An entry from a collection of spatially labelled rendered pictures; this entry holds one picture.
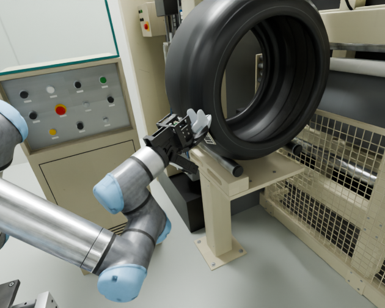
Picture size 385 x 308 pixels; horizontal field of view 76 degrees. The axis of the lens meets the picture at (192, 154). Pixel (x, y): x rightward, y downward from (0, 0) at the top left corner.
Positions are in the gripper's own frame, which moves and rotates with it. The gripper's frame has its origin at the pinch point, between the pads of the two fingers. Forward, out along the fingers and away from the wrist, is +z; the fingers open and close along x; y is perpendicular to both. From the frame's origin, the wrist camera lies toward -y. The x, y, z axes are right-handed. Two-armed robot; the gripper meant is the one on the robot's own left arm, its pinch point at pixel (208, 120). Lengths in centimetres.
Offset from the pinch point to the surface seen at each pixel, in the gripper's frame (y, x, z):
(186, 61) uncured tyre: 14.4, 8.8, 7.4
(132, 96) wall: -58, 241, 112
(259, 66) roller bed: -14, 26, 71
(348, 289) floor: -128, -27, 34
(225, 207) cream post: -79, 35, 24
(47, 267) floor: -89, 127, -69
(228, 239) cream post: -106, 37, 18
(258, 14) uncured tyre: 18.9, -5.9, 24.7
